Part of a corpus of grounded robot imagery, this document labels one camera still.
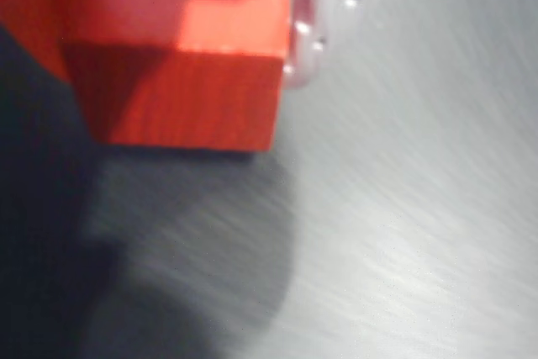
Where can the red cube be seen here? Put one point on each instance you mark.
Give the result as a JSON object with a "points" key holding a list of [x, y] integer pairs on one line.
{"points": [[189, 98]]}

